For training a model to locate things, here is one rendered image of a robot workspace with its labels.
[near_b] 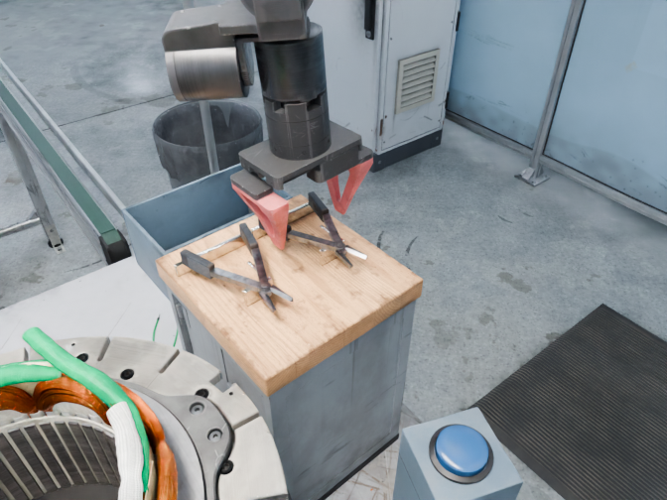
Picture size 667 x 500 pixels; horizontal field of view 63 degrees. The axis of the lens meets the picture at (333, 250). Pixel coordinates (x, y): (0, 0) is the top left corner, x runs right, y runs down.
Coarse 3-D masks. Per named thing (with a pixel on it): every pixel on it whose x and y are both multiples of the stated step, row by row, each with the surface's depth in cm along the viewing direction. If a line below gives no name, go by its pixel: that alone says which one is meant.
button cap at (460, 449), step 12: (444, 432) 43; (456, 432) 43; (468, 432) 43; (444, 444) 42; (456, 444) 42; (468, 444) 42; (480, 444) 42; (444, 456) 42; (456, 456) 41; (468, 456) 41; (480, 456) 41; (456, 468) 41; (468, 468) 41; (480, 468) 41
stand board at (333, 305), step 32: (256, 224) 61; (288, 224) 61; (320, 224) 61; (224, 256) 57; (288, 256) 57; (352, 256) 57; (384, 256) 57; (192, 288) 53; (224, 288) 53; (288, 288) 53; (320, 288) 53; (352, 288) 53; (384, 288) 53; (416, 288) 54; (224, 320) 50; (256, 320) 50; (288, 320) 50; (320, 320) 50; (352, 320) 50; (256, 352) 47; (288, 352) 47; (320, 352) 48; (256, 384) 47
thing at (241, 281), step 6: (216, 270) 51; (222, 270) 51; (210, 276) 51; (216, 276) 51; (222, 276) 51; (228, 276) 50; (234, 276) 50; (240, 276) 50; (228, 282) 51; (234, 282) 50; (240, 282) 50; (246, 282) 50; (252, 282) 50; (258, 282) 50; (246, 288) 50; (252, 288) 50
